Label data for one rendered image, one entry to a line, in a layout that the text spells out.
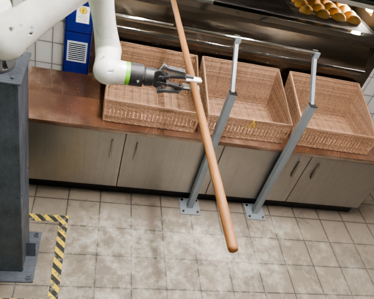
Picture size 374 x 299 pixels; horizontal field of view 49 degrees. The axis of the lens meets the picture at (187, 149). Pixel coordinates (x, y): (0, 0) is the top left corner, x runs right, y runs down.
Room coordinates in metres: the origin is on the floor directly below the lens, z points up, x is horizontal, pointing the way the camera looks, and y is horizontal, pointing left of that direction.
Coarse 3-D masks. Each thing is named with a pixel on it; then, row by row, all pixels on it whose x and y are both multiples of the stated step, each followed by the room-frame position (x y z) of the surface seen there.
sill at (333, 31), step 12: (168, 0) 2.36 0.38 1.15; (180, 0) 2.38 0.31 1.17; (192, 0) 2.40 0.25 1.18; (204, 0) 2.46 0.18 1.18; (228, 12) 2.47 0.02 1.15; (240, 12) 2.50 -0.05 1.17; (252, 12) 2.52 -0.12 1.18; (264, 12) 2.59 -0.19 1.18; (288, 24) 2.60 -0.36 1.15; (300, 24) 2.62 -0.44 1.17; (312, 24) 2.66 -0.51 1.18; (324, 24) 2.73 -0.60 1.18; (348, 36) 2.73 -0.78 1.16; (360, 36) 2.76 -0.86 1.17; (372, 36) 2.81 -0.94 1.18
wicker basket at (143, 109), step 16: (128, 48) 2.26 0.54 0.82; (144, 48) 2.29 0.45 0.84; (160, 48) 2.33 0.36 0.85; (144, 64) 2.27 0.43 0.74; (160, 64) 2.30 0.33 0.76; (176, 64) 2.34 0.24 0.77; (176, 80) 2.32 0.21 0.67; (112, 96) 2.04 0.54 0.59; (128, 96) 2.10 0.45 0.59; (144, 96) 2.15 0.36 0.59; (160, 96) 2.21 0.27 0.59; (176, 96) 2.27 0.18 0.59; (112, 112) 1.81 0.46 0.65; (128, 112) 1.94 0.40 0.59; (144, 112) 1.86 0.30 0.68; (160, 112) 2.04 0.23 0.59; (176, 112) 1.91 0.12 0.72; (192, 112) 1.94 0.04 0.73; (160, 128) 1.89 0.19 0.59; (176, 128) 1.92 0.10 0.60; (192, 128) 1.95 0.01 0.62
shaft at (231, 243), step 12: (180, 24) 1.94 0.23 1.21; (180, 36) 1.82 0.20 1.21; (192, 72) 1.52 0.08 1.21; (192, 84) 1.43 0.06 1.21; (192, 96) 1.37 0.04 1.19; (204, 120) 1.21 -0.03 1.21; (204, 132) 1.15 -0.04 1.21; (204, 144) 1.10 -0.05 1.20; (216, 168) 0.98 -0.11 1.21; (216, 180) 0.93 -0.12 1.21; (216, 192) 0.89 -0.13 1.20; (228, 216) 0.80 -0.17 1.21; (228, 228) 0.76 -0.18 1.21; (228, 240) 0.72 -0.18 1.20
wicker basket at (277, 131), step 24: (216, 72) 2.42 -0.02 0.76; (240, 72) 2.49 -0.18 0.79; (264, 72) 2.55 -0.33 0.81; (216, 96) 2.40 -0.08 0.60; (240, 96) 2.46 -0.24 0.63; (264, 96) 2.52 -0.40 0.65; (216, 120) 1.99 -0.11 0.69; (240, 120) 2.04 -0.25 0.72; (264, 120) 2.09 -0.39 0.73; (288, 120) 2.20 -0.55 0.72
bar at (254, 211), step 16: (128, 16) 1.93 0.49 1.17; (192, 32) 2.03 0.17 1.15; (208, 32) 2.06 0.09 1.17; (288, 48) 2.20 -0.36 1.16; (304, 48) 2.25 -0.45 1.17; (224, 112) 1.89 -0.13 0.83; (304, 112) 2.07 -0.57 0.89; (304, 128) 2.05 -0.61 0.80; (288, 144) 2.06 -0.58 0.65; (272, 176) 2.04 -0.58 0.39; (192, 192) 1.90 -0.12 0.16; (192, 208) 1.90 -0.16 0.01; (256, 208) 2.04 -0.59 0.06
